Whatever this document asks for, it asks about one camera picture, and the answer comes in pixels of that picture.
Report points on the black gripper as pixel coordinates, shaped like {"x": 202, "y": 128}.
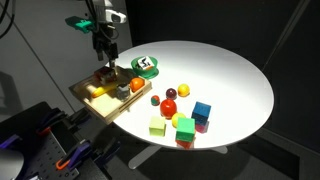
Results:
{"x": 105, "y": 38}

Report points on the yellow banana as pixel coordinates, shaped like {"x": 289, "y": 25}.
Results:
{"x": 103, "y": 90}

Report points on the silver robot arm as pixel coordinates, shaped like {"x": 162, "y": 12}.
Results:
{"x": 106, "y": 10}

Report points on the light wooden crate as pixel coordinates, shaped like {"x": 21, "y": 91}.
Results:
{"x": 100, "y": 103}

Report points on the grey cube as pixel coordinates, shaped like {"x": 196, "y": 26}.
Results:
{"x": 123, "y": 92}

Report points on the black white patterned cube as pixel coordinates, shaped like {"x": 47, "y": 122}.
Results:
{"x": 145, "y": 63}

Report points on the small red green ball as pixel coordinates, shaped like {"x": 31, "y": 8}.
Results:
{"x": 155, "y": 100}

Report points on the dark purple plum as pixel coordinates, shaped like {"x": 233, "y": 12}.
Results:
{"x": 171, "y": 93}

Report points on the large red ball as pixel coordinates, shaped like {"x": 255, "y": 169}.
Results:
{"x": 168, "y": 107}

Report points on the yellow orange ball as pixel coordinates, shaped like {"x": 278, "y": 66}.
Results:
{"x": 183, "y": 90}

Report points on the light green cube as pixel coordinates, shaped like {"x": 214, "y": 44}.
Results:
{"x": 157, "y": 126}

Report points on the black clamp orange tips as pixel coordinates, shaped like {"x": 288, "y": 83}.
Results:
{"x": 50, "y": 121}

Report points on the purple clamp orange tips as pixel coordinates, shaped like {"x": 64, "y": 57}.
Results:
{"x": 71, "y": 155}

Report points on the blue cube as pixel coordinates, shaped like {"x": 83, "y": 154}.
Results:
{"x": 201, "y": 113}

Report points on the red cube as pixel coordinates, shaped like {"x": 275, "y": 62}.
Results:
{"x": 184, "y": 144}

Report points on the black perforated breadboard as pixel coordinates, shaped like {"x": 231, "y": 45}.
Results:
{"x": 43, "y": 156}

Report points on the magenta cube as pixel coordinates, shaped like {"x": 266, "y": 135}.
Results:
{"x": 201, "y": 128}

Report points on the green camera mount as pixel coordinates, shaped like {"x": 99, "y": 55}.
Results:
{"x": 80, "y": 24}

